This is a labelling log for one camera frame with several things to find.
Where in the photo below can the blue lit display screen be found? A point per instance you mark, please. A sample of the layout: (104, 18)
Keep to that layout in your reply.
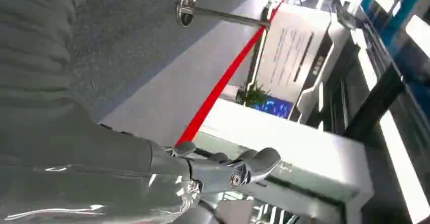
(272, 107)

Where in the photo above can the black pillar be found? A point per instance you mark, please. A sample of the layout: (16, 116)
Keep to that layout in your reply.
(374, 106)

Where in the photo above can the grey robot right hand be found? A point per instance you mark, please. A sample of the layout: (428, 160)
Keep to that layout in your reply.
(100, 168)

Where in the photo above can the white printed sign board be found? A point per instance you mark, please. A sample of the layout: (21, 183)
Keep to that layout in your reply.
(289, 51)

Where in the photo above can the white reception counter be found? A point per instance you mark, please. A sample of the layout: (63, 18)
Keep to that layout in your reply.
(285, 142)

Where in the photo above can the red barrier belt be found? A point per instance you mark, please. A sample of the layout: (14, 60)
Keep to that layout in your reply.
(228, 76)

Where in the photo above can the chrome barrier stanchion post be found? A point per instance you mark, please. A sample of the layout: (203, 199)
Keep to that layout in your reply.
(218, 14)

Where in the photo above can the green potted plant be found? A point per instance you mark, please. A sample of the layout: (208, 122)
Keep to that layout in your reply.
(253, 95)

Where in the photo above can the ribbed grey right arm sleeve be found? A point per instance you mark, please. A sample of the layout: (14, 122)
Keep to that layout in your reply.
(33, 44)

